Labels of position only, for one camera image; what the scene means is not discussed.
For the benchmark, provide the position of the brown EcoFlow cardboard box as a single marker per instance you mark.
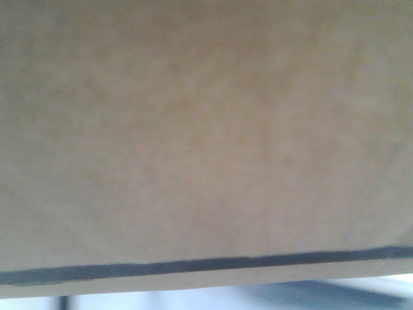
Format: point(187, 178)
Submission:
point(161, 145)

